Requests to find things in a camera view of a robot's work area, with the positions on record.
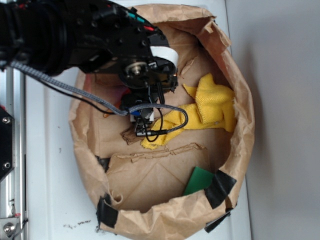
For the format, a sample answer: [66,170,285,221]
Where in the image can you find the black tape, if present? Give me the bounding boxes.
[96,193,119,229]
[204,170,237,209]

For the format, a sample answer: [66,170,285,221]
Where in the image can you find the brown paper bag liner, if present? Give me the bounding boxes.
[69,4,255,240]

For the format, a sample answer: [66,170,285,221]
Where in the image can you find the grey braided cable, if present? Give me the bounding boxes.
[9,61,190,138]

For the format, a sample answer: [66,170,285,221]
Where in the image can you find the brown wood bark piece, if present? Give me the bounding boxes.
[120,127,144,146]

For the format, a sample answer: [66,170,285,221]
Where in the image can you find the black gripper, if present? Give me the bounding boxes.
[119,46,179,93]

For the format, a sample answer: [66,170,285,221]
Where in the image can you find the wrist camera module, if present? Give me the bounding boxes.
[119,92,166,137]

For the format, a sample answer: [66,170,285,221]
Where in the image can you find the black metal bracket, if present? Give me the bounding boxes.
[0,105,15,183]

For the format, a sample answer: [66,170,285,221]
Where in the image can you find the yellow microfiber cloth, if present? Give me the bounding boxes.
[141,73,236,150]

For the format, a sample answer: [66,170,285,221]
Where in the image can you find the orange spiral sea shell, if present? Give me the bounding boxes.
[103,108,115,118]

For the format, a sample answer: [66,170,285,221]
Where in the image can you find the black tape bottom right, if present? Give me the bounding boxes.
[204,170,237,209]

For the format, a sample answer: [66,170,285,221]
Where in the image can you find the green plastic block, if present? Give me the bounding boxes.
[183,166,214,196]

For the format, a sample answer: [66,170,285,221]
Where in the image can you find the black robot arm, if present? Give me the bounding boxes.
[0,0,178,92]

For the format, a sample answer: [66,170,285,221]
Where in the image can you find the aluminium frame rail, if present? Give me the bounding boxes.
[0,67,28,240]

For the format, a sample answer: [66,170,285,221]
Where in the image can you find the black tape bottom left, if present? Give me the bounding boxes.
[96,193,119,229]

